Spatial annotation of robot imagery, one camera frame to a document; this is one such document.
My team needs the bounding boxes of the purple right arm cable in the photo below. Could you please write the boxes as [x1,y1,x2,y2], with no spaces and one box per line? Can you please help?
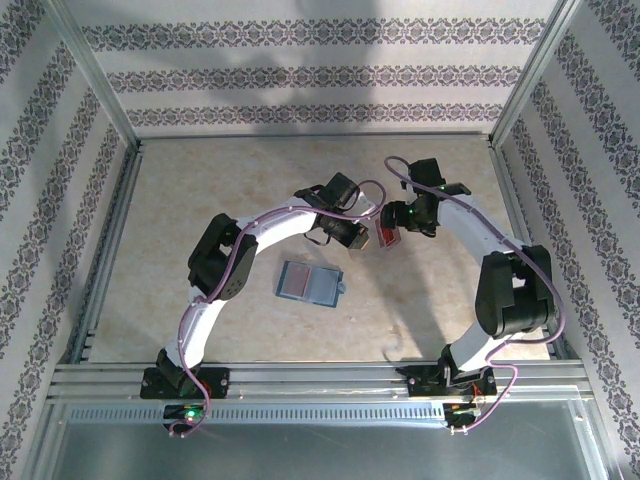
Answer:
[383,155,569,434]

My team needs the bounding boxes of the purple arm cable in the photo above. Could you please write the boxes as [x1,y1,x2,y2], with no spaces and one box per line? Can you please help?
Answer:
[169,178,389,441]
[383,155,569,434]

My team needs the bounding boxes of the stack of red cards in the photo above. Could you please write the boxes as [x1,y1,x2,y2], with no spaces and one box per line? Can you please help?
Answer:
[375,218,404,250]

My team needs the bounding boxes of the slotted grey cable duct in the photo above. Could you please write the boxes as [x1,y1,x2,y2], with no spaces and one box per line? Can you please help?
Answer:
[64,403,451,427]

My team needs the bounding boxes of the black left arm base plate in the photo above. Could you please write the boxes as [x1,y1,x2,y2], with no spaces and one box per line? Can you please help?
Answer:
[139,367,231,400]

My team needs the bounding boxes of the aluminium side rail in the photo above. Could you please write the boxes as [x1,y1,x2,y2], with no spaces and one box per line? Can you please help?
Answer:
[487,142,582,362]
[67,142,147,365]

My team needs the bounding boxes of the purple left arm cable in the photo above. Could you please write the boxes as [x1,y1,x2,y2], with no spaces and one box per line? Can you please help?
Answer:
[169,178,389,441]

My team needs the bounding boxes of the blue card holder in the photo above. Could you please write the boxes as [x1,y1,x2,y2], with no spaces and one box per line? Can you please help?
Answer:
[274,259,348,309]

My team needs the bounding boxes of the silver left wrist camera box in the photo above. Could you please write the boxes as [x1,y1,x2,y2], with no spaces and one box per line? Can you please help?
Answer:
[355,196,382,220]

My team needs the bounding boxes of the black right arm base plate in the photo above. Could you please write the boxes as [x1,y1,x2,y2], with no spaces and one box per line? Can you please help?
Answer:
[407,366,498,399]

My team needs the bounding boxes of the controller board with green light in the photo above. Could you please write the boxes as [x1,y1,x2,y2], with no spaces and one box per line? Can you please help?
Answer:
[163,403,207,422]

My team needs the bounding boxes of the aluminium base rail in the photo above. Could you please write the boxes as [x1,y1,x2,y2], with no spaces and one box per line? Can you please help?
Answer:
[47,362,594,402]

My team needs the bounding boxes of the aluminium rear rail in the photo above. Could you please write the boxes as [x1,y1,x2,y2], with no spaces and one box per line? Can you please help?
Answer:
[135,130,495,144]

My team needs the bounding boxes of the clear plastic card box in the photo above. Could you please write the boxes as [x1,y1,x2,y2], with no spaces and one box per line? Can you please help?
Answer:
[373,216,406,252]

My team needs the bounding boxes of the red credit card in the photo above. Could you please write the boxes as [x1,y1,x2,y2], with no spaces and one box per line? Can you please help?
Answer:
[282,263,313,298]

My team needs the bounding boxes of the controller board with wires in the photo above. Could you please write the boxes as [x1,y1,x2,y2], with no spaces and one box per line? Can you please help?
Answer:
[443,399,490,427]

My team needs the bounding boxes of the aluminium frame post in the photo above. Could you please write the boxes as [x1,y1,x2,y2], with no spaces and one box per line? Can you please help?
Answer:
[485,0,585,149]
[43,0,144,149]

